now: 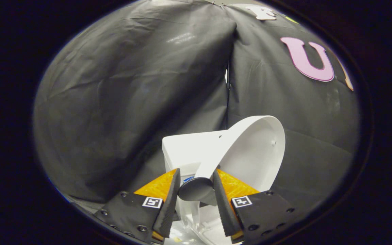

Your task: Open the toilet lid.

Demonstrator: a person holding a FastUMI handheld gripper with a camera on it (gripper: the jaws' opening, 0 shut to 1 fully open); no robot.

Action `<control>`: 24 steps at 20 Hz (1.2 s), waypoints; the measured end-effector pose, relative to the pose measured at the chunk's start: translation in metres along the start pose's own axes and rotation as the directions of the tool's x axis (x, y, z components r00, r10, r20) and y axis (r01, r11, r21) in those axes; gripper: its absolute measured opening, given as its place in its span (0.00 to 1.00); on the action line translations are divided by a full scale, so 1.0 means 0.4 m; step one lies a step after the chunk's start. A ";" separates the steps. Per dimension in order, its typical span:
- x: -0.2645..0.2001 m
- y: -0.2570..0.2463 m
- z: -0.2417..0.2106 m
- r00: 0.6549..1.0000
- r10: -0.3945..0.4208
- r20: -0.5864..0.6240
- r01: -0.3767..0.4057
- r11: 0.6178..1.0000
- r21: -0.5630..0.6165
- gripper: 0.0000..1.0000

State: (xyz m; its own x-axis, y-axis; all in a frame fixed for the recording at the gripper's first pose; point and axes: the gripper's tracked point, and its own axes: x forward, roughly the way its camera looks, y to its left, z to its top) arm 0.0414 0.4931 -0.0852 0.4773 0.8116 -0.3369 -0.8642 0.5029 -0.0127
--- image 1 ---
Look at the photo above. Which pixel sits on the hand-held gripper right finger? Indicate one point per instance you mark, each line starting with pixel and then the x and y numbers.
pixel 221 204

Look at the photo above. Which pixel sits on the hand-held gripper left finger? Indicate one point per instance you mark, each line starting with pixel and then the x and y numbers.
pixel 170 204

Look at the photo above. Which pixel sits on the black backdrop cloth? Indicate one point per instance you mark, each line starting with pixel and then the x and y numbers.
pixel 131 102

